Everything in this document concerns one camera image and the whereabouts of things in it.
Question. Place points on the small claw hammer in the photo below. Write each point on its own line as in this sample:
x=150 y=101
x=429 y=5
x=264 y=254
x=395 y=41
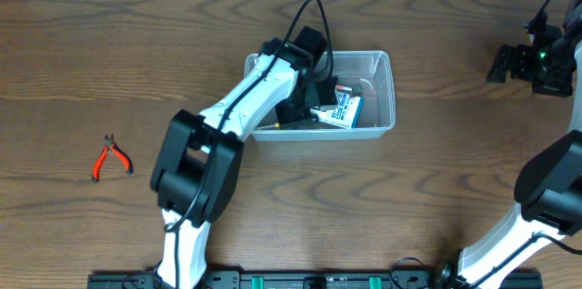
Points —
x=355 y=90

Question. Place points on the black yellow screwdriver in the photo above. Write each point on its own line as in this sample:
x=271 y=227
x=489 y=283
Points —
x=268 y=127

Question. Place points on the white and teal box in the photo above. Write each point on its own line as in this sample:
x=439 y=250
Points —
x=346 y=113

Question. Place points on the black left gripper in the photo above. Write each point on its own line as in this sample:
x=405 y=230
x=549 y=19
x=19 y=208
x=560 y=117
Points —
x=296 y=114

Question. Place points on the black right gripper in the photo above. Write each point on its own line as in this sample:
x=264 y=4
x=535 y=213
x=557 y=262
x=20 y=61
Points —
x=516 y=62

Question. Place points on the clear plastic container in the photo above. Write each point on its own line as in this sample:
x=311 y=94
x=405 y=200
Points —
x=372 y=70

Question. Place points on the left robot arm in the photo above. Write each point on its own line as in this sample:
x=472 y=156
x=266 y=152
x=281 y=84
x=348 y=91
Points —
x=197 y=167

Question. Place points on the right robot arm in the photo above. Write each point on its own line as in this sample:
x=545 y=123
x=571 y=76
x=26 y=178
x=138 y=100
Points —
x=547 y=192

